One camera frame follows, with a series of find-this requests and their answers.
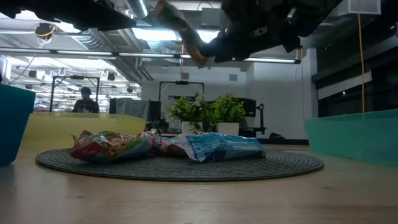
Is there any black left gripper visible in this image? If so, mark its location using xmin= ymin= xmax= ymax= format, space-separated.
xmin=58 ymin=0 xmax=137 ymax=31

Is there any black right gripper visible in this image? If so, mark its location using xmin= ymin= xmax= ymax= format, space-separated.
xmin=203 ymin=0 xmax=312 ymax=63

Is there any dark multicoloured granola bar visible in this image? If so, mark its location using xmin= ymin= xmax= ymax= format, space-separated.
xmin=154 ymin=0 xmax=210 ymax=67

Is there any light blue granola bar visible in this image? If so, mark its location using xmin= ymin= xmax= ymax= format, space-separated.
xmin=179 ymin=131 xmax=266 ymax=164

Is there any red green granola bar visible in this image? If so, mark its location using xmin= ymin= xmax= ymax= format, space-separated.
xmin=68 ymin=129 xmax=154 ymax=165

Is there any dark blue tray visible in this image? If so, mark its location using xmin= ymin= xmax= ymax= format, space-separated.
xmin=0 ymin=83 xmax=36 ymax=167

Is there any long linear ceiling light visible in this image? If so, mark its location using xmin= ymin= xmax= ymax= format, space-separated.
xmin=0 ymin=47 xmax=302 ymax=65

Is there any potted plant with small leaves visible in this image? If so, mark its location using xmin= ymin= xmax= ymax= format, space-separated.
xmin=211 ymin=95 xmax=247 ymax=136

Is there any black machine stand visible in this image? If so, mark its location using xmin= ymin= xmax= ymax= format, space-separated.
xmin=238 ymin=98 xmax=268 ymax=138

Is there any potted plant with long leaves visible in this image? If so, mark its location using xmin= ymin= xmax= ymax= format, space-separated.
xmin=166 ymin=92 xmax=216 ymax=136

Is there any person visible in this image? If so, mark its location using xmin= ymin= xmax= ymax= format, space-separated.
xmin=72 ymin=86 xmax=100 ymax=114

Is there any grey covered equipment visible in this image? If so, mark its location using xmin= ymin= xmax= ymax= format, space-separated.
xmin=108 ymin=97 xmax=150 ymax=121

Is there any translucent yellow tray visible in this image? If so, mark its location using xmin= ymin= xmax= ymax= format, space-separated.
xmin=22 ymin=111 xmax=147 ymax=149

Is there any round grey woven placemat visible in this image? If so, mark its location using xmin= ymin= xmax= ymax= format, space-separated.
xmin=34 ymin=145 xmax=325 ymax=183

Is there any white ceiling vent box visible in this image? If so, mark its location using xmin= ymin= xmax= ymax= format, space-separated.
xmin=336 ymin=0 xmax=382 ymax=17

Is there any translucent green tray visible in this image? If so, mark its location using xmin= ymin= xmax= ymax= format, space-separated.
xmin=304 ymin=108 xmax=398 ymax=169

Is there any ceiling cord reel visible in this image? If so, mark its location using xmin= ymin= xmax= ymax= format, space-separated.
xmin=34 ymin=22 xmax=57 ymax=40

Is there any black gantry frame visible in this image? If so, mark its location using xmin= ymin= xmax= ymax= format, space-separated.
xmin=49 ymin=75 xmax=101 ymax=113
xmin=158 ymin=80 xmax=205 ymax=103

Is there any hanging yellow cable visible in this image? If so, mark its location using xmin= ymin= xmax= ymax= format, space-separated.
xmin=356 ymin=12 xmax=366 ymax=113

